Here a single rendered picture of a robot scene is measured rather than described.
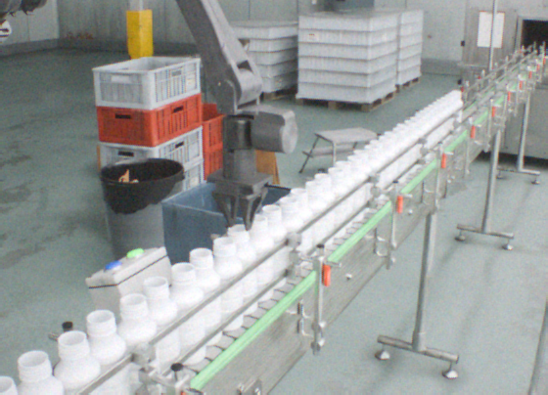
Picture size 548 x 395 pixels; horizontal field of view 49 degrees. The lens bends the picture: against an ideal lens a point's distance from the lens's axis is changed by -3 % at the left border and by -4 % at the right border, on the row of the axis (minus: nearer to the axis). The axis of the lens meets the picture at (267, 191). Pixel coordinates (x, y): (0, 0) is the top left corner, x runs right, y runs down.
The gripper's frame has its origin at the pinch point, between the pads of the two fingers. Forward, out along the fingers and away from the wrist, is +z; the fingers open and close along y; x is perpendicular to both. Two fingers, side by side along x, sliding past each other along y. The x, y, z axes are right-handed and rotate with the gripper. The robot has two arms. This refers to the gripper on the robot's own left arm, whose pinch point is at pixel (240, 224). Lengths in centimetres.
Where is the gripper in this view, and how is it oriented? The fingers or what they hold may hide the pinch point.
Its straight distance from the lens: 111.0
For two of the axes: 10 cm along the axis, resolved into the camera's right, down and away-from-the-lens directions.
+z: 0.0, 9.4, 3.3
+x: -4.9, 2.9, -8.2
